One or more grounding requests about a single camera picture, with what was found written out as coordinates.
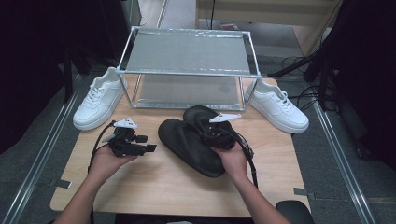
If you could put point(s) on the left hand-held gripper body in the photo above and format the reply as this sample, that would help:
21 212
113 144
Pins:
124 146

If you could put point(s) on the white sneaker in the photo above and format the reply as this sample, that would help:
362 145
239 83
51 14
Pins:
280 110
98 104

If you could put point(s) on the person's left hand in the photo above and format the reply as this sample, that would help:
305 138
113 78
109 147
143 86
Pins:
106 165

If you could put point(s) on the black slipper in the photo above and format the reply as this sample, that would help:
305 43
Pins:
196 114
183 146

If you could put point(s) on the wooden cabinet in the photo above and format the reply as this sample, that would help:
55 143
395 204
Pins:
264 12

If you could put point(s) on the black curtain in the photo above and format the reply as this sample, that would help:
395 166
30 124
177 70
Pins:
370 62
31 62

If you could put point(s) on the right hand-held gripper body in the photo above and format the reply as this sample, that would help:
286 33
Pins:
222 138

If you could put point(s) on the person's light clothing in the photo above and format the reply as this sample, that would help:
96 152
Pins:
180 222

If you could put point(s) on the metal frame shoe rack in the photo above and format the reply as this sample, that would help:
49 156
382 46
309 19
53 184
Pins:
186 53

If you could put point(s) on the black chair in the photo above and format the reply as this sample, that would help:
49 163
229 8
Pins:
300 213

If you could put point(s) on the grey tape strip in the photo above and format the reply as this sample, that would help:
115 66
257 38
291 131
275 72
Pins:
62 183
303 193

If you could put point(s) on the person's right hand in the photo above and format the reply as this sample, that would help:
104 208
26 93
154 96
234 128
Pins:
235 161

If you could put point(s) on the black metal stand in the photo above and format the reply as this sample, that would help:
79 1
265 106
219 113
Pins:
67 77

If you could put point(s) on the metal floor rail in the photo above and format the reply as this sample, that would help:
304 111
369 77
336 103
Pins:
342 161
37 161

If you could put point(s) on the black tripod stand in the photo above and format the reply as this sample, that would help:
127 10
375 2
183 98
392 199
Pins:
322 77

